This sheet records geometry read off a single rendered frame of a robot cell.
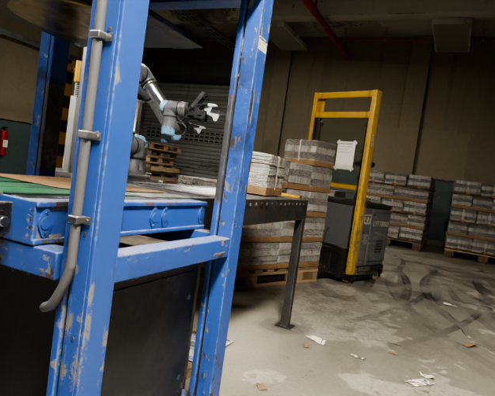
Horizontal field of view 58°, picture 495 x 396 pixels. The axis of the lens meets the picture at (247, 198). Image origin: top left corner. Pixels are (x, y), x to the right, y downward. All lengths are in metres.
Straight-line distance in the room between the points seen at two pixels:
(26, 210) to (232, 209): 0.64
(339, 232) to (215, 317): 3.29
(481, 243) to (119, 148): 7.61
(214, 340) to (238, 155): 0.59
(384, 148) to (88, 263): 9.33
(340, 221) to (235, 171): 3.31
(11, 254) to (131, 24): 0.54
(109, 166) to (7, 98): 9.29
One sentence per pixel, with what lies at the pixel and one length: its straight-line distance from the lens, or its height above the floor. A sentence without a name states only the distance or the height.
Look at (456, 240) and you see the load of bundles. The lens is 8.24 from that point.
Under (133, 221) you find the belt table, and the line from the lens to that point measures 1.26.
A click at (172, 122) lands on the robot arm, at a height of 1.13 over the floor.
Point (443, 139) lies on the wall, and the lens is 9.97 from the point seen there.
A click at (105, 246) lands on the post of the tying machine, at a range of 0.95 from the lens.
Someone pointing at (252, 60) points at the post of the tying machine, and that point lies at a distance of 1.46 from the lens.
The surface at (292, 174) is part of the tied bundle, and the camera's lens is 3.86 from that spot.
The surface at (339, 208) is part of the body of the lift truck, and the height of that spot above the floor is 0.69.
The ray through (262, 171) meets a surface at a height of 0.93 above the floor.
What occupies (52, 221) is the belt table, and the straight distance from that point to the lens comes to 1.05.
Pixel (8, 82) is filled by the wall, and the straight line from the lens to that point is 10.21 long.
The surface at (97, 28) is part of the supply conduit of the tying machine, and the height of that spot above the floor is 1.14.
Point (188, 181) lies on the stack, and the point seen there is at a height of 0.80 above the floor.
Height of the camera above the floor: 0.91
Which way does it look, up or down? 3 degrees down
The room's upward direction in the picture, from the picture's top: 8 degrees clockwise
